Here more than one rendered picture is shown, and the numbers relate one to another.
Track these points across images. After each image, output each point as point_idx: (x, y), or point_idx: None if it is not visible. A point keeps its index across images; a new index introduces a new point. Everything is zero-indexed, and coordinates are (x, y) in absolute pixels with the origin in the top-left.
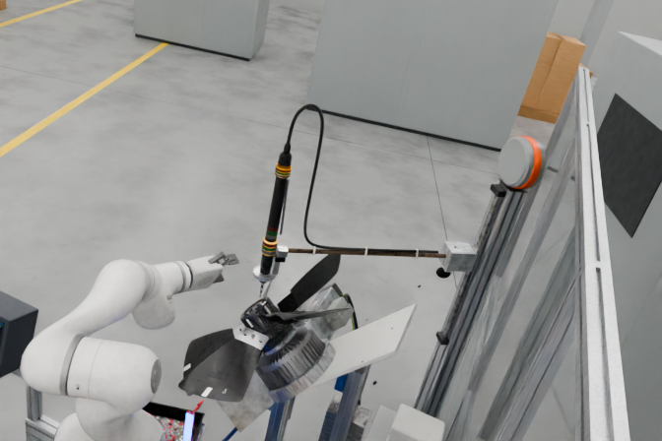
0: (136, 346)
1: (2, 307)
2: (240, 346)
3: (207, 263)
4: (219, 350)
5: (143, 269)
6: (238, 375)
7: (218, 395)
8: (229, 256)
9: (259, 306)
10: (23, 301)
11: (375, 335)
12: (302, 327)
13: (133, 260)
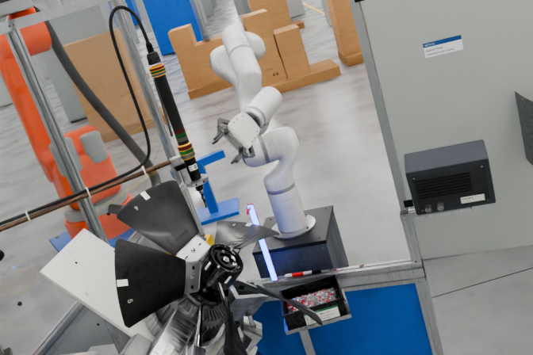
0: (217, 48)
1: (424, 156)
2: (231, 246)
3: (231, 120)
4: (251, 241)
5: (224, 36)
6: (226, 233)
7: (238, 223)
8: (218, 133)
9: (216, 244)
10: (423, 169)
11: (94, 275)
12: None
13: (231, 33)
